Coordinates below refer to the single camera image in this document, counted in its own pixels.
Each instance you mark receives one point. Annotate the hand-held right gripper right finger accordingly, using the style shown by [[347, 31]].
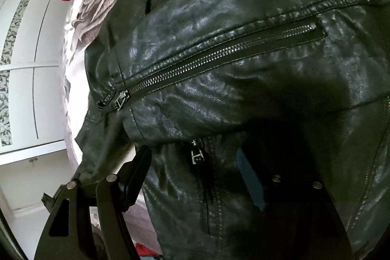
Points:
[[254, 183]]

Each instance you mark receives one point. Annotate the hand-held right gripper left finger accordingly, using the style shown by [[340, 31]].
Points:
[[133, 177]]

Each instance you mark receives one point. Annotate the black leather jacket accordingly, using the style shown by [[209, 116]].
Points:
[[243, 65]]

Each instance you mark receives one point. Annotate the white wardrobe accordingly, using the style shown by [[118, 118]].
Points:
[[27, 71]]

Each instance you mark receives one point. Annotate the rose print bed sheet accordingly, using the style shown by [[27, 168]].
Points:
[[97, 1]]

